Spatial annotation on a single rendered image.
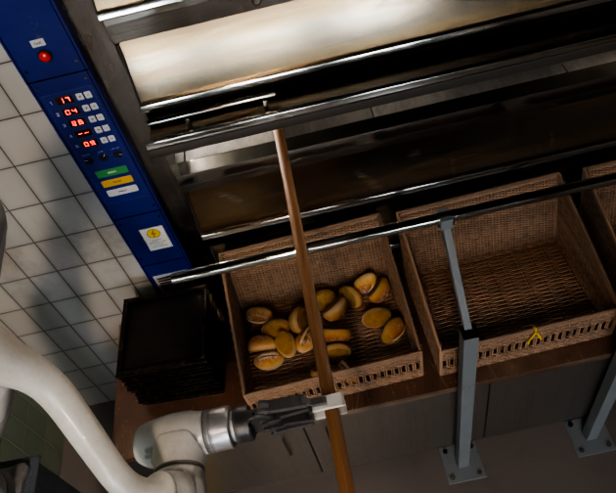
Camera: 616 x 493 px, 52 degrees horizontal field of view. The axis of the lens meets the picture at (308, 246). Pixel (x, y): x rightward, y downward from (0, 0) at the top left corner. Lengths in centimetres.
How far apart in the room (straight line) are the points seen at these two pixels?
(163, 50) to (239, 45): 19
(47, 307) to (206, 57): 116
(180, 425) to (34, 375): 34
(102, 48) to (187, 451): 95
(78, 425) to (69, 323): 131
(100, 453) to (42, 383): 16
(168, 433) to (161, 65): 89
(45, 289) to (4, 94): 79
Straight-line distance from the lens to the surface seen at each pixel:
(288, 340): 208
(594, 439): 264
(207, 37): 164
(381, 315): 209
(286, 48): 165
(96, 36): 164
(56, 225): 207
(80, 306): 239
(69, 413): 119
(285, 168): 176
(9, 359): 113
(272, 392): 193
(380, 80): 167
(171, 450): 134
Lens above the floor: 240
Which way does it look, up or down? 50 degrees down
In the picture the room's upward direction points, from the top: 15 degrees counter-clockwise
